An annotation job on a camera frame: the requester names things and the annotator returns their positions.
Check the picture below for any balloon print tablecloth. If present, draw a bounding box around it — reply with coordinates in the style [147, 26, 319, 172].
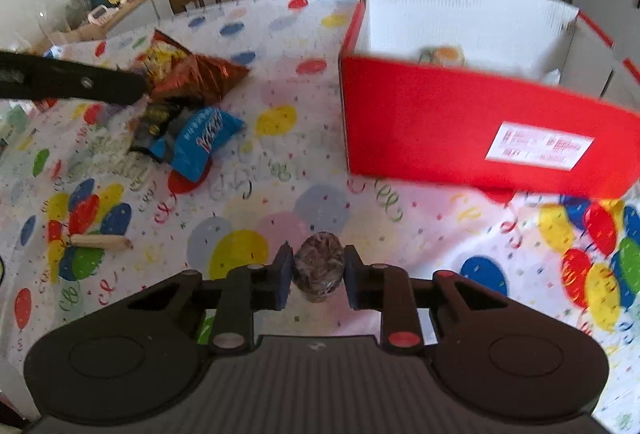
[0, 0, 640, 434]

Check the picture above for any blue snack packet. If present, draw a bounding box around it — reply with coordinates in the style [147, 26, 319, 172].
[150, 107, 247, 180]

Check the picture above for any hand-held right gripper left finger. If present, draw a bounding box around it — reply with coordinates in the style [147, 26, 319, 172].
[125, 241, 295, 356]

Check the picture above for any brown round cake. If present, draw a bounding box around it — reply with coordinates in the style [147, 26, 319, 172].
[291, 233, 347, 305]

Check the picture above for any brown foil snack bag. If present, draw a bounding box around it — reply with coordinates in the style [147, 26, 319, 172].
[147, 52, 251, 108]

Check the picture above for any beige sausage stick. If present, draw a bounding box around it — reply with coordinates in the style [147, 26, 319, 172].
[70, 234, 133, 251]

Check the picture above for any glass vase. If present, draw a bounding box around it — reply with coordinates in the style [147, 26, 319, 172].
[37, 0, 76, 40]

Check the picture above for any red cardboard box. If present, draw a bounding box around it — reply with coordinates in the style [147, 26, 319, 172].
[338, 0, 640, 200]

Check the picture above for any black snack packet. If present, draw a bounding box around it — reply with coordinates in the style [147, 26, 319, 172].
[127, 102, 193, 155]

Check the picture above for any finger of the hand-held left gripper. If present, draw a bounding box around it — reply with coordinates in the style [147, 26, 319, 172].
[0, 50, 150, 106]

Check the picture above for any pink white timer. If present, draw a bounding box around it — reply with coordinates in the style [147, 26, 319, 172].
[87, 4, 121, 26]

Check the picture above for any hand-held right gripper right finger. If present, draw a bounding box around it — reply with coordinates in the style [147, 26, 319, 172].
[342, 244, 508, 356]

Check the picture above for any round colourful snack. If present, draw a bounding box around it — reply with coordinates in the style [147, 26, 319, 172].
[419, 45, 467, 65]

